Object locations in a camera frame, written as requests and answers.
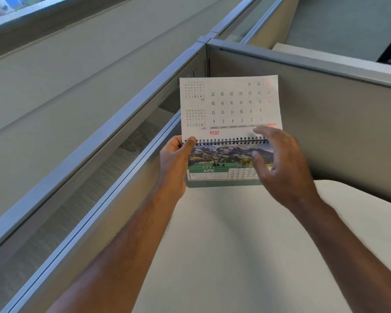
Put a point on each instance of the beige cubicle partition panel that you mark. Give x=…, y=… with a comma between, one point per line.
x=329, y=127
x=273, y=24

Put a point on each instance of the spiral-bound desk calendar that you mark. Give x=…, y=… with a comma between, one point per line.
x=231, y=104

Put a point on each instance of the person's right hand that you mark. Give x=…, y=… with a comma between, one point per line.
x=286, y=166

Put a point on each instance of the person's left thumb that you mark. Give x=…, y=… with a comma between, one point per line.
x=186, y=148

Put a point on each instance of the window with blue view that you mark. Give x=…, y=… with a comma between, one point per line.
x=6, y=8

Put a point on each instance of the person's right thumb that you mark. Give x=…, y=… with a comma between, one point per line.
x=260, y=167

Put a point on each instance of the person's right forearm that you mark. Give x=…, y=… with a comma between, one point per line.
x=355, y=257

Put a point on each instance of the person's left forearm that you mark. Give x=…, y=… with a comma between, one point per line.
x=123, y=254

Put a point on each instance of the person's left hand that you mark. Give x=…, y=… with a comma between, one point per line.
x=172, y=169

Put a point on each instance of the grey glazed cubicle partition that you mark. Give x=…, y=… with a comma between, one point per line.
x=84, y=154

